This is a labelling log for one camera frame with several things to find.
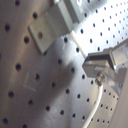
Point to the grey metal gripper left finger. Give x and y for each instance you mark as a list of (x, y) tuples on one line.
[(98, 62)]

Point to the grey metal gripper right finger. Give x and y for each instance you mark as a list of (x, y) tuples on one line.
[(114, 79)]

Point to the perforated metal breadboard plate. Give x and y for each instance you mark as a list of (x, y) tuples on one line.
[(52, 90)]

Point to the grey metal cable clip bracket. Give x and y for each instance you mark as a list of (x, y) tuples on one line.
[(59, 20)]

